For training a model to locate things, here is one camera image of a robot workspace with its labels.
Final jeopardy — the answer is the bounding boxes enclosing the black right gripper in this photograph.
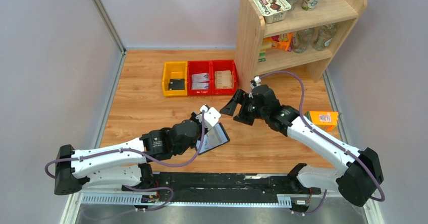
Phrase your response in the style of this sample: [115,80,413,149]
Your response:
[219,89,268,126]

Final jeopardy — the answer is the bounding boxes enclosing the white striped credit card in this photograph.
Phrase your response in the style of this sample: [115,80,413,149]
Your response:
[200,131,221,152]

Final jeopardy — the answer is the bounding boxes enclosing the red orange cookie box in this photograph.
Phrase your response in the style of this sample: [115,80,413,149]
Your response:
[269,32,293,51]

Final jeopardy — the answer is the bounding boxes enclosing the wooden shelf unit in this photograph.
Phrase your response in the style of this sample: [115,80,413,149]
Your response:
[234,0,368,92]

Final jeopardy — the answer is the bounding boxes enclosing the red plastic bin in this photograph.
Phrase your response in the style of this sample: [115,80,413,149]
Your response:
[210,60,238,95]
[187,61,213,96]

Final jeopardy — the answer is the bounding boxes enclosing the right red plastic bin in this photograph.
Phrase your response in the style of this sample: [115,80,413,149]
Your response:
[210,60,238,95]

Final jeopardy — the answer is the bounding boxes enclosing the beige cards stack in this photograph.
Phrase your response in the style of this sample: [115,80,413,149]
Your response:
[215,70,234,89]

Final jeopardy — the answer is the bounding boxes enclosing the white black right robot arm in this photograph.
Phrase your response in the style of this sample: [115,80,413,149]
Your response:
[220,85,384,207]

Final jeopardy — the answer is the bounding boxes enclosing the aluminium frame rail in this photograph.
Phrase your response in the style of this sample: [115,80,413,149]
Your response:
[60,0,128,224]

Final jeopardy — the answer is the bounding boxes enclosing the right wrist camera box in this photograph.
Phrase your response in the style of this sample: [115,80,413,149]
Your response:
[249,76,261,98]

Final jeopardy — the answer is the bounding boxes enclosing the black leather card holder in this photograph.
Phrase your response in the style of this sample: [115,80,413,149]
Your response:
[196,123,230,155]

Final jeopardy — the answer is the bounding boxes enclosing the clear glass bottle left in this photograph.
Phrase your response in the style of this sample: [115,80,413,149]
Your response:
[292,28,315,53]

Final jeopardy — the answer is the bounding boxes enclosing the yellow green juice carton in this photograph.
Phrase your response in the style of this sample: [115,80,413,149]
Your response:
[305,110,340,132]

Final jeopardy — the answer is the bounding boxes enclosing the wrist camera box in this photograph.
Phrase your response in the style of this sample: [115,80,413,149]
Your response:
[200,104,221,130]
[249,76,261,98]

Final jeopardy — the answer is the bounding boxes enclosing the stacked colourful sponges pack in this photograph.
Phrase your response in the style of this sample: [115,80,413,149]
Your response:
[257,38,272,63]

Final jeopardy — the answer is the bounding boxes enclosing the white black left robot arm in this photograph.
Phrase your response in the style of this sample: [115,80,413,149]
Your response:
[44,108,221,196]

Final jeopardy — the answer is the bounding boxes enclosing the middle red plastic bin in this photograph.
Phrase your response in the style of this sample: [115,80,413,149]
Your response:
[187,61,213,96]

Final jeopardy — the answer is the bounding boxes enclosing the white cards in bin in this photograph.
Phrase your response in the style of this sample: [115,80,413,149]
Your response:
[191,73,209,90]

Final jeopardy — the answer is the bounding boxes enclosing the clear glass bottle right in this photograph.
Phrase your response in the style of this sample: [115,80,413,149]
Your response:
[312,23,338,51]

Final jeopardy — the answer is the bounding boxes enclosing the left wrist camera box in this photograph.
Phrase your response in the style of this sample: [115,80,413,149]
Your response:
[200,104,221,130]

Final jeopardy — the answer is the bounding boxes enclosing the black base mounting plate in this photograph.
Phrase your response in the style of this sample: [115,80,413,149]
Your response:
[135,172,321,204]

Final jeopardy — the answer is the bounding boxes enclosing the clear glass bottle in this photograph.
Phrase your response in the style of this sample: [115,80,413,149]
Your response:
[292,28,315,53]
[312,23,338,51]

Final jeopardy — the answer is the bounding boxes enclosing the yellow plastic bin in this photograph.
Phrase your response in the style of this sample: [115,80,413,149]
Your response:
[162,61,187,97]

